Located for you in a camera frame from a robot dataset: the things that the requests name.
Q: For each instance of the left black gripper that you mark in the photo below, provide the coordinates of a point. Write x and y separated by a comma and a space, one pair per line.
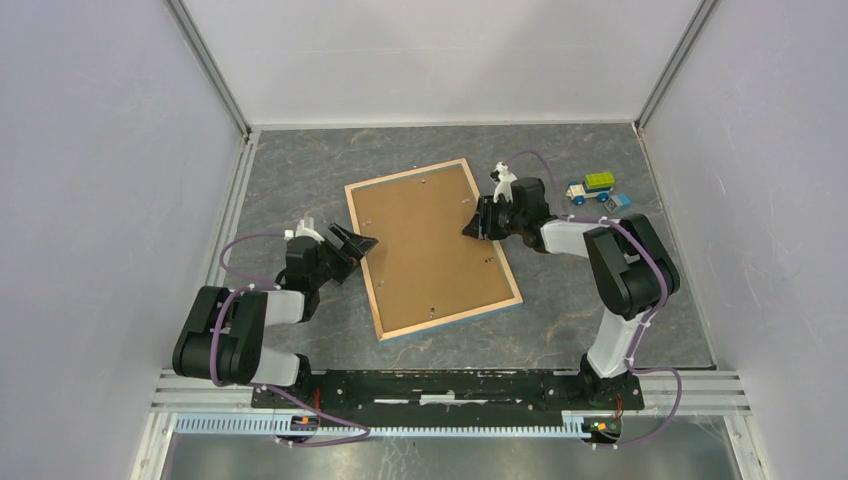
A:
337, 251

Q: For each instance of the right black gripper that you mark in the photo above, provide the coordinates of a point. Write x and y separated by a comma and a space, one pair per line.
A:
490, 218

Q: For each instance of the brown cardboard backing board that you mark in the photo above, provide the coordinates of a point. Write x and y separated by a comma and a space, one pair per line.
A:
424, 252

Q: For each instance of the wooden picture frame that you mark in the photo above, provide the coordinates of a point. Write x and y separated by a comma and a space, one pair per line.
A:
503, 265

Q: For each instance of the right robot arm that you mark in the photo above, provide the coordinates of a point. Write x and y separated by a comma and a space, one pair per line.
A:
632, 270

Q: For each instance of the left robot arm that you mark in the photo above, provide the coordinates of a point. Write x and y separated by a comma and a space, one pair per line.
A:
223, 337

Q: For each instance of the toy brick car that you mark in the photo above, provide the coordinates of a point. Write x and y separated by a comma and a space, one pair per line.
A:
595, 186

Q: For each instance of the small blue grey brick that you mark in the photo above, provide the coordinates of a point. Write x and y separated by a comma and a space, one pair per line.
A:
617, 203

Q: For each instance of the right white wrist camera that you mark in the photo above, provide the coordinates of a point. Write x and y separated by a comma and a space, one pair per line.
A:
503, 178

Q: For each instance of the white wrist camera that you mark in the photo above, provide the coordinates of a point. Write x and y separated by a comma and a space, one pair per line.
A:
304, 228
503, 178

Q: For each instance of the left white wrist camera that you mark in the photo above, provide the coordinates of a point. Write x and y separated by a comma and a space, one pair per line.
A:
304, 228

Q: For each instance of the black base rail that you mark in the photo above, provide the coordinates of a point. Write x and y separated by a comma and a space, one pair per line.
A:
464, 398

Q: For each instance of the white cable duct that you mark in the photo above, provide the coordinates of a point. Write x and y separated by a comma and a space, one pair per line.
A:
284, 425

